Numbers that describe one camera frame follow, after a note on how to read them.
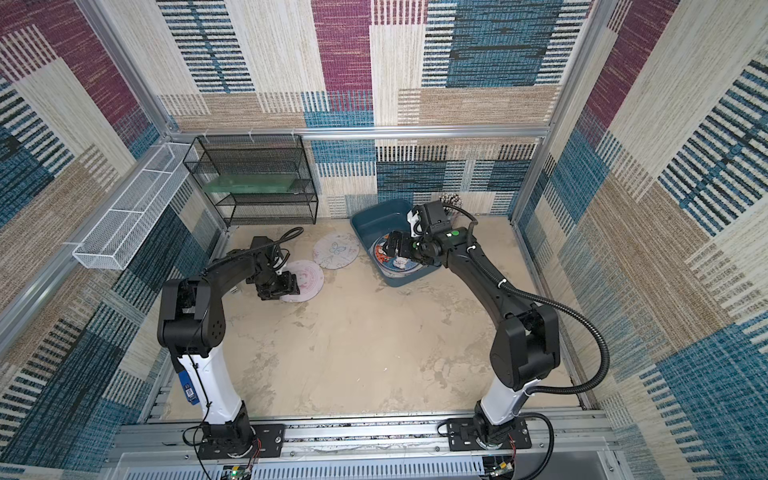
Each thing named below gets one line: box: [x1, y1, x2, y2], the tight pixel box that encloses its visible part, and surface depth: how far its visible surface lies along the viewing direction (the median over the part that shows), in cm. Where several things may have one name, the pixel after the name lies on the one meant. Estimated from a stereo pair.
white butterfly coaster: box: [312, 233, 360, 270], surface depth 114 cm
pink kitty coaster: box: [280, 259, 325, 303], surface depth 104 cm
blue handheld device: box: [177, 370, 200, 405], surface depth 80 cm
